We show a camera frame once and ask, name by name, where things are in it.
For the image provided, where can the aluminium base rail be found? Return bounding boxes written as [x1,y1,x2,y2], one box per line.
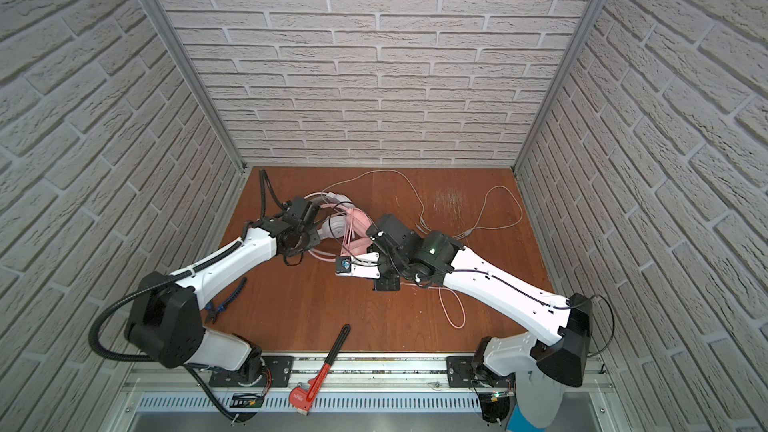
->
[119,350,613,415]

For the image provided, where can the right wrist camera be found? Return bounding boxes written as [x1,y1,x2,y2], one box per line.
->
[335,252,381,280]

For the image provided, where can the grey gloved hand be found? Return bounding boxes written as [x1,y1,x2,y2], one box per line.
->
[510,369,565,431]

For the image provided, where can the white headphones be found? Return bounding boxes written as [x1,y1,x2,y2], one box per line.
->
[304,192,350,248]

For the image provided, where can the pink headphones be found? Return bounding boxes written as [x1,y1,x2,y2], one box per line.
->
[305,192,373,262]

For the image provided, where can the blue black pliers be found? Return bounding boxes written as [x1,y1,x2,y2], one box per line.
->
[204,277,247,325]

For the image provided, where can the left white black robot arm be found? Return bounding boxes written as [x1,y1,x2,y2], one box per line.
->
[125,197,320,385]

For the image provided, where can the black corrugated cable conduit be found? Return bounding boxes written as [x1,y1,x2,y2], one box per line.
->
[88,169,283,424]

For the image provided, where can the red black pipe wrench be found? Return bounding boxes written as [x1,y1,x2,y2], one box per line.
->
[289,324,351,415]

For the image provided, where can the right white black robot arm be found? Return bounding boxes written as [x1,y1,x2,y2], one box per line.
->
[366,214,592,387]

